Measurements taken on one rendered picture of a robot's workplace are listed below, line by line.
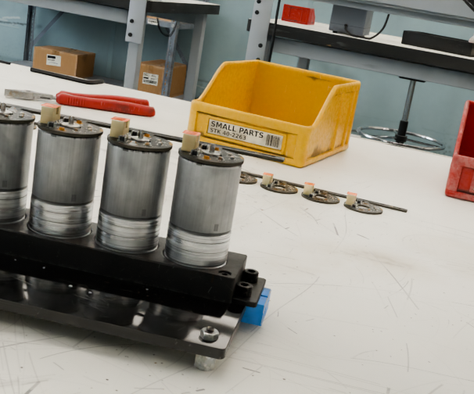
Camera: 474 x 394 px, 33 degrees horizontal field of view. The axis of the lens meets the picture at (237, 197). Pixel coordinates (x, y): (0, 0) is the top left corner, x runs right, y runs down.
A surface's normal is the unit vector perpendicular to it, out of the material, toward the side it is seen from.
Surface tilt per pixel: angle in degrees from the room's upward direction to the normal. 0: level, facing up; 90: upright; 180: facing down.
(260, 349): 0
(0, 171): 90
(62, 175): 90
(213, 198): 90
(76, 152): 90
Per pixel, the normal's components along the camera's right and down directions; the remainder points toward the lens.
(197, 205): -0.22, 0.22
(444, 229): 0.16, -0.95
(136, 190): 0.22, 0.29
